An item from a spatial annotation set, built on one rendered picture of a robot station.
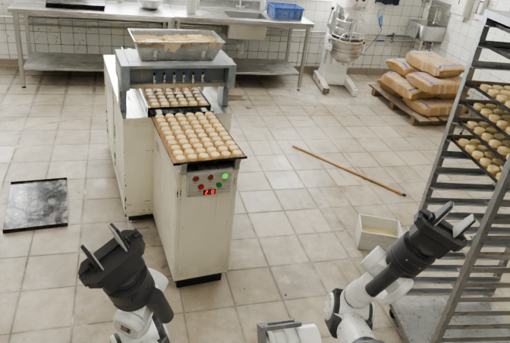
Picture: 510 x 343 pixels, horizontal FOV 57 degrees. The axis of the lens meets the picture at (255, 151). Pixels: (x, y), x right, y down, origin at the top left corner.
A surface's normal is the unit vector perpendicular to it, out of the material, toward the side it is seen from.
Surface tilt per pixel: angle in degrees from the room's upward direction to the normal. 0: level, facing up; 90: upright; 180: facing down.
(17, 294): 0
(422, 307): 0
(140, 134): 90
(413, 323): 0
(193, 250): 90
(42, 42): 90
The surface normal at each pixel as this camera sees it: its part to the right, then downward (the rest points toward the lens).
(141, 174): 0.36, 0.47
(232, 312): 0.11, -0.88
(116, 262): -0.08, -0.65
